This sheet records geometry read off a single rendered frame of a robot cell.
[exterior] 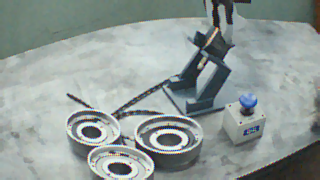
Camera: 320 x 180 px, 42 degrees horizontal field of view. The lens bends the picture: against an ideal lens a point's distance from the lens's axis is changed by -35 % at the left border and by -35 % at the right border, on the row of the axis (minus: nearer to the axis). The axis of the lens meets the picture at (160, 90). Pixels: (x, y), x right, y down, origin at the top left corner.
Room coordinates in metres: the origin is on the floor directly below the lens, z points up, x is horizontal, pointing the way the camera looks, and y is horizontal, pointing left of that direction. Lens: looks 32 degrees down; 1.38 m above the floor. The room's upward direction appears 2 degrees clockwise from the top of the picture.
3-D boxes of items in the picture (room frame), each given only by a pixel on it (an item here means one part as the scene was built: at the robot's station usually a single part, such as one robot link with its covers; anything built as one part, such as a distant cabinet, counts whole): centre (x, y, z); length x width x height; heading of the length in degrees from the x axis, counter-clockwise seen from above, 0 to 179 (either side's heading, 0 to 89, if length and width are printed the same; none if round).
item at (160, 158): (0.75, -0.02, 0.82); 0.10 x 0.10 x 0.04
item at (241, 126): (0.81, -0.16, 0.82); 0.08 x 0.07 x 0.05; 110
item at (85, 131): (0.75, 0.11, 0.82); 0.10 x 0.10 x 0.04
